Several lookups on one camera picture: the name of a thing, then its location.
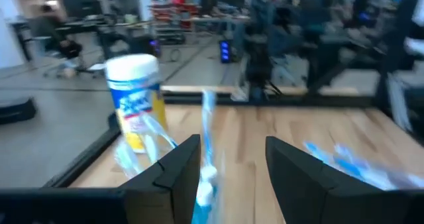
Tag black tower blue lights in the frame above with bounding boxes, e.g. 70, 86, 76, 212
219, 39, 233, 65

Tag black computer tower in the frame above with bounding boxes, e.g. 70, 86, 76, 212
128, 34, 162, 58

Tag red parts bin shelf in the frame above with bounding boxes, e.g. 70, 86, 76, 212
150, 0, 201, 29

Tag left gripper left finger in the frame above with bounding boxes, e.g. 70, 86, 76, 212
118, 134, 202, 224

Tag person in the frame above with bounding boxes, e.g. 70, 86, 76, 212
28, 4, 83, 78

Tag clear acrylic organizer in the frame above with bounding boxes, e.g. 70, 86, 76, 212
112, 113, 180, 181

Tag yellow Lysol wipes canister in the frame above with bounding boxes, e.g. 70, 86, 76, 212
105, 53, 169, 154

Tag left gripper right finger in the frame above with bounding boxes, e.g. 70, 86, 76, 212
265, 136, 362, 224

